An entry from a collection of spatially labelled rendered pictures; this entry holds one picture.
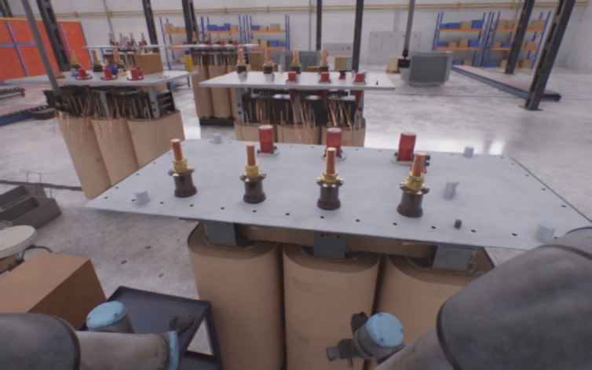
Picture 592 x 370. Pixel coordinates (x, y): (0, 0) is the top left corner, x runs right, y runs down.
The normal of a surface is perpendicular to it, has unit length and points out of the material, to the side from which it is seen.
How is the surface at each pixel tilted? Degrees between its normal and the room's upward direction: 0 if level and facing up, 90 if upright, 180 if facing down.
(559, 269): 23
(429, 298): 90
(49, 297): 90
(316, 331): 90
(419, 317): 90
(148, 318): 0
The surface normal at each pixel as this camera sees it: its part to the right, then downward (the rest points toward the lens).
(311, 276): -0.22, 0.44
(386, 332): 0.13, -0.70
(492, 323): -0.72, -0.38
